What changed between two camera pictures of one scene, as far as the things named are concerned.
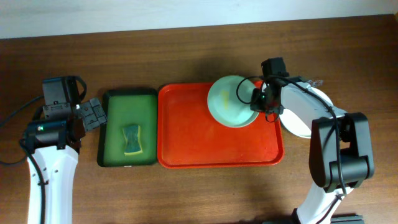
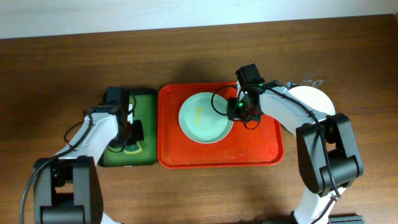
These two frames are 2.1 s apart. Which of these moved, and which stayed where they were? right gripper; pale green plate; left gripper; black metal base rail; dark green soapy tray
Moved: right gripper; left gripper; pale green plate
Stayed: black metal base rail; dark green soapy tray
